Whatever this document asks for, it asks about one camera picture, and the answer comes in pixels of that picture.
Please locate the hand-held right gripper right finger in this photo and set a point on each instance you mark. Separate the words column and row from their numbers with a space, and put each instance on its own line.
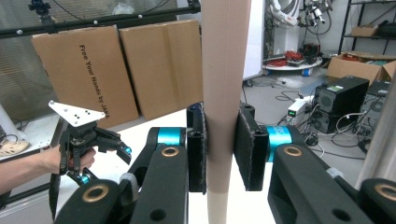
column 249, row 149

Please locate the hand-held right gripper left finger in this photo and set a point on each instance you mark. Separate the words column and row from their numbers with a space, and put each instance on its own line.
column 196, row 149

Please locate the light wooden spoon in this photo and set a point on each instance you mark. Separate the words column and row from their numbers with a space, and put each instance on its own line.
column 224, row 93

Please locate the white grid mat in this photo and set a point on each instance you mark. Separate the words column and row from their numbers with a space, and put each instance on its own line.
column 249, row 205

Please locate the printed flat cardboard box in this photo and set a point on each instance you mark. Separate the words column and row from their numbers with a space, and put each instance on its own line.
column 84, row 77

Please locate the white device with green display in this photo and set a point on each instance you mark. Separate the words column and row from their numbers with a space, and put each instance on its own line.
column 297, row 112

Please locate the beige slipper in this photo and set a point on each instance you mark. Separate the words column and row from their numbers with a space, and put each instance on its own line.
column 12, row 147

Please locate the plain flat cardboard box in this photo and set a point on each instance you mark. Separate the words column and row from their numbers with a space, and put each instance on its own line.
column 162, row 68

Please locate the black computer tower green sticker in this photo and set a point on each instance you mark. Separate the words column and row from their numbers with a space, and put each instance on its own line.
column 341, row 99

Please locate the white cabinet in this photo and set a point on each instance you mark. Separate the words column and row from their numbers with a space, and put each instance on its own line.
column 253, row 37

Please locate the open cardboard box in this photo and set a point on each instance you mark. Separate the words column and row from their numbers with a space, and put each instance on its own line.
column 351, row 68

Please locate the black metal shelf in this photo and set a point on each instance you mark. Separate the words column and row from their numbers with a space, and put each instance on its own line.
column 370, row 31

